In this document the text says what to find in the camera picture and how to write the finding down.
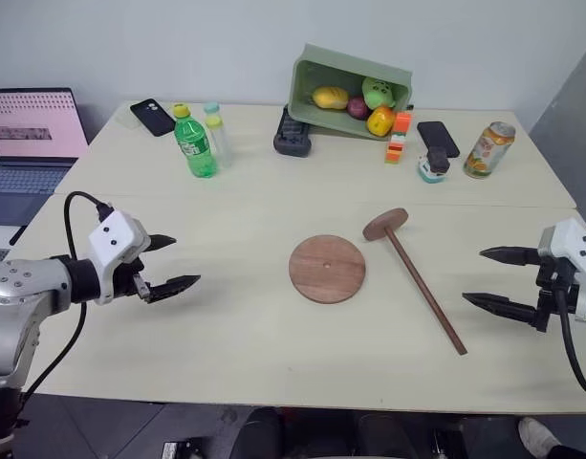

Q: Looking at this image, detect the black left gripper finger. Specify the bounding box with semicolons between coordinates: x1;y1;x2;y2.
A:
142;273;202;304
145;232;179;254

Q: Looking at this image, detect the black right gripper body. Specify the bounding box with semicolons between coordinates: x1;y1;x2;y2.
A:
533;254;583;334

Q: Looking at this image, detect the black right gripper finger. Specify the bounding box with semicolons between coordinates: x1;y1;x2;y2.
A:
461;292;538;327
478;245;543;268

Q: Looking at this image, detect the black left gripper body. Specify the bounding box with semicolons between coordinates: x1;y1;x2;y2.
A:
110;256;154;303

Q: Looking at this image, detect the wooden rod with disc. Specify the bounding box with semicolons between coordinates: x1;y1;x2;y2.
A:
361;208;469;357

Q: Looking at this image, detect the round wooden disc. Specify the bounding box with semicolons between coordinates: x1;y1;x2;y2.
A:
288;232;368;305

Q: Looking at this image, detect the green plastic soda bottle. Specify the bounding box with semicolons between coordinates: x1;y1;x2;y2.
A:
172;101;220;180

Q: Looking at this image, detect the orange juice can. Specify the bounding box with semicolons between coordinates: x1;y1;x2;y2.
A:
462;120;517;181

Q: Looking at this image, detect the white teal device black top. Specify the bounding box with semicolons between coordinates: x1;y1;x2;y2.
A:
416;148;452;185

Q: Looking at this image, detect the clear bottle with pale cap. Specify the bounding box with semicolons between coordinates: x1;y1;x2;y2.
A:
203;100;236;169

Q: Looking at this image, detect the white shoe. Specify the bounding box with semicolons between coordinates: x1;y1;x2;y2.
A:
517;416;557;456

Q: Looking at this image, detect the plain black smartphone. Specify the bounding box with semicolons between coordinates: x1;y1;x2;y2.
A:
416;120;462;160

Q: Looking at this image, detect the orange white green block stack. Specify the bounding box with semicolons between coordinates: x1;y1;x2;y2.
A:
383;110;414;165

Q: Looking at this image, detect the black calculator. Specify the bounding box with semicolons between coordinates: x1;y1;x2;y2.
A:
272;103;315;158

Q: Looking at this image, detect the dark rounded shape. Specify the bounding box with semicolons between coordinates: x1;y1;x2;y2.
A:
233;406;285;459

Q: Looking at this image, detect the open grey laptop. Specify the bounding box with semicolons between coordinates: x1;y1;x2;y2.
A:
0;86;90;246

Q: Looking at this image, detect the yellow orange toy pepper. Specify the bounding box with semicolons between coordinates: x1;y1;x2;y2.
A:
365;104;398;139

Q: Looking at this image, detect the green apple fruit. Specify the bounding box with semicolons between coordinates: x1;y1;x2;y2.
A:
360;76;398;110

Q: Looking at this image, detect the purple toy onion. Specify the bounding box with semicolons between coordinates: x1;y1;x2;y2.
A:
346;95;372;121

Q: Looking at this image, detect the yellow toy mango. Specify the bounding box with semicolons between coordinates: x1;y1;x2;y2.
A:
312;85;350;111

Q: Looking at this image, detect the green plastic basket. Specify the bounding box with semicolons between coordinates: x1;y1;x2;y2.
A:
286;42;415;142

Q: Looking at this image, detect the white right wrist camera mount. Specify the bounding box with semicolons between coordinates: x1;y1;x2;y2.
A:
537;218;586;322

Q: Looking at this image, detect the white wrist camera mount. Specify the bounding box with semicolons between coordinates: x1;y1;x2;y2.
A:
86;208;151;306
537;218;586;322

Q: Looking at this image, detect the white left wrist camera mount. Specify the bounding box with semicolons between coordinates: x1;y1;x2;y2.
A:
86;208;151;306

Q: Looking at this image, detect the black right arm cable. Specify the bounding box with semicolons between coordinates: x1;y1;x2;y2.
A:
555;285;586;400

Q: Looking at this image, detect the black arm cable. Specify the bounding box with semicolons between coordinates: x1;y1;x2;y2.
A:
20;190;115;399
555;285;586;400

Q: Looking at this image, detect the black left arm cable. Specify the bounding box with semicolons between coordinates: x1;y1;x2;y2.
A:
20;190;115;399

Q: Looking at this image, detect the black smartphone with camera ring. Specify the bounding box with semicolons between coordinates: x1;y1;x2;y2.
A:
129;98;178;139

